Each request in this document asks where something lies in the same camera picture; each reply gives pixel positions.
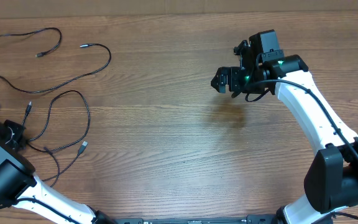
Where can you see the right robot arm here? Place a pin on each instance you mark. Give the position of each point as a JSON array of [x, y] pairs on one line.
[[331, 183]]

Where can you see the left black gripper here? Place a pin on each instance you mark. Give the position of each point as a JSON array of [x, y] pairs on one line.
[[17, 128]]

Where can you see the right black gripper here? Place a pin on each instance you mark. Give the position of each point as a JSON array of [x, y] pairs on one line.
[[233, 75]]

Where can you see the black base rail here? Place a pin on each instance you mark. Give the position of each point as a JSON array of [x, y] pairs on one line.
[[197, 221]]

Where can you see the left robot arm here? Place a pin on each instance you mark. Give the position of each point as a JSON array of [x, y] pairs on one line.
[[20, 186]]

